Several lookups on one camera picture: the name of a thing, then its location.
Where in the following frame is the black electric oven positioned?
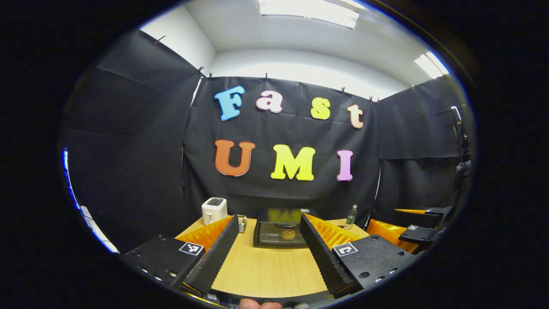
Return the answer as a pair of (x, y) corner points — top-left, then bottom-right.
(253, 208), (320, 247)

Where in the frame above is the white printed board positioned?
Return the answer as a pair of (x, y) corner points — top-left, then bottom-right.
(62, 148), (119, 254)

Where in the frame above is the wide ceiling light panel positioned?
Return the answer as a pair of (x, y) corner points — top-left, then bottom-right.
(257, 0), (360, 30)

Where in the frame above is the small ceiling light panel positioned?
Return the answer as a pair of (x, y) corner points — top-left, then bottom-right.
(414, 51), (449, 80)

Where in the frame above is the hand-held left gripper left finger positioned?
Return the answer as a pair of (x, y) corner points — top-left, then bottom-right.
(120, 215), (239, 294)

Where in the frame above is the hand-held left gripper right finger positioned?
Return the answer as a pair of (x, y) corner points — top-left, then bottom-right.
(299, 214), (419, 299)

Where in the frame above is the white toaster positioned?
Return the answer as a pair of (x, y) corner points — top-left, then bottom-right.
(202, 197), (228, 226)

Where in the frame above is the black backdrop cloth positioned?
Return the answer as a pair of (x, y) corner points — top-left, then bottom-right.
(60, 30), (474, 254)

